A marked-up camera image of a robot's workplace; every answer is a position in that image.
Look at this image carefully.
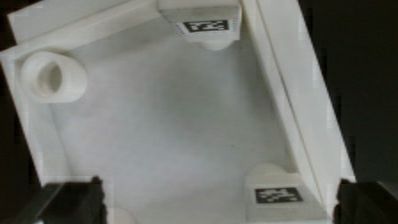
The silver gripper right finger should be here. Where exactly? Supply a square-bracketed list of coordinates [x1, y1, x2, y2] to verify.
[334, 179, 398, 224]

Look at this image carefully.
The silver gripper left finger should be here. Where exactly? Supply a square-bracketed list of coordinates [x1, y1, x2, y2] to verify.
[7, 176, 106, 224]

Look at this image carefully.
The white table leg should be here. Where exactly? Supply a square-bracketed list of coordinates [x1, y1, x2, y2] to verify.
[156, 0, 242, 51]
[245, 163, 330, 224]

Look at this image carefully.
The white square table top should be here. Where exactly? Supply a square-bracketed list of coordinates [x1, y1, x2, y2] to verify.
[0, 0, 353, 224]

